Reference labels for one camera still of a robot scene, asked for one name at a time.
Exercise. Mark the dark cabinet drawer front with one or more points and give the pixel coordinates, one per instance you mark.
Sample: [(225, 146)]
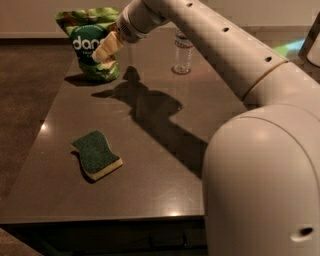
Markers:
[(103, 238)]

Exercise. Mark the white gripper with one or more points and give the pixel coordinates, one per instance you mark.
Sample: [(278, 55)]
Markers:
[(135, 24)]

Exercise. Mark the green and yellow sponge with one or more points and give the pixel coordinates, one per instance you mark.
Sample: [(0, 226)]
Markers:
[(95, 155)]

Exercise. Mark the green rice chip bag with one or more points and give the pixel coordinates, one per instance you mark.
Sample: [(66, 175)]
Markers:
[(86, 28)]

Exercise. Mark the clear plastic water bottle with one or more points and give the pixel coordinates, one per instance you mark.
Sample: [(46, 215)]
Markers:
[(183, 54)]

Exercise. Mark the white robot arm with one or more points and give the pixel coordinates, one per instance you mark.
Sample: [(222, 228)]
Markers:
[(261, 172)]

